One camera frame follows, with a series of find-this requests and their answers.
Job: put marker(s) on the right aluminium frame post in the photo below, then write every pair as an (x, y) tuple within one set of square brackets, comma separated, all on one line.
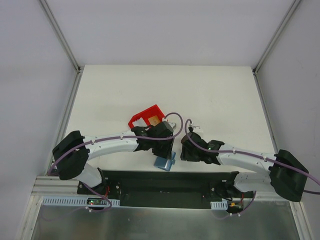
[(277, 34)]

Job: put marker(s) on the aluminium frame post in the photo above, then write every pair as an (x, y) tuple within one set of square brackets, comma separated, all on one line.
[(277, 34), (59, 35)]

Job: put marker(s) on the left white cable duct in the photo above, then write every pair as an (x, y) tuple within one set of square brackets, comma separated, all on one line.
[(69, 201)]

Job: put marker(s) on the blue leather card holder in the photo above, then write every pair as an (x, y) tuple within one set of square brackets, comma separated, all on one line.
[(164, 163)]

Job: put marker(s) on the white cable duct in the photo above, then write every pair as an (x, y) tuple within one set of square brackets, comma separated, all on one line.
[(69, 201), (219, 205)]

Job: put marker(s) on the left aluminium frame post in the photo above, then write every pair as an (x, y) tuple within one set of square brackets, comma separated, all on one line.
[(59, 35)]

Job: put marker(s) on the right white cable duct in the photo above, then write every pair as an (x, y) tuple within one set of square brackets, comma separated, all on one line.
[(219, 205)]

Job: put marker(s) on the fallen gold VIP card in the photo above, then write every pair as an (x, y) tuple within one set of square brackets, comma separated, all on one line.
[(154, 120)]

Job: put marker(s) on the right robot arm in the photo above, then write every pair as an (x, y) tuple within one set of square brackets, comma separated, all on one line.
[(277, 172)]

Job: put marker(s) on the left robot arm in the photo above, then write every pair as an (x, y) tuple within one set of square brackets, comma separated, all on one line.
[(72, 154)]

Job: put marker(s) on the aluminium front rail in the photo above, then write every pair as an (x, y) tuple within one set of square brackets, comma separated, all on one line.
[(53, 186)]

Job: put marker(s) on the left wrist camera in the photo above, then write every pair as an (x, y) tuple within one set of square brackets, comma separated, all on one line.
[(172, 124)]

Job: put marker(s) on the red plastic bin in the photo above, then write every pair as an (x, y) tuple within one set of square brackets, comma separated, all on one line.
[(141, 119)]

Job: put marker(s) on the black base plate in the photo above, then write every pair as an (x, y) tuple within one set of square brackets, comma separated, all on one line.
[(161, 189)]

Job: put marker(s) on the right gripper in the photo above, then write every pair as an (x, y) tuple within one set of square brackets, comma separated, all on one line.
[(187, 153)]

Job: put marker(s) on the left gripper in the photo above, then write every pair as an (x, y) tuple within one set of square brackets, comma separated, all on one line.
[(163, 152)]

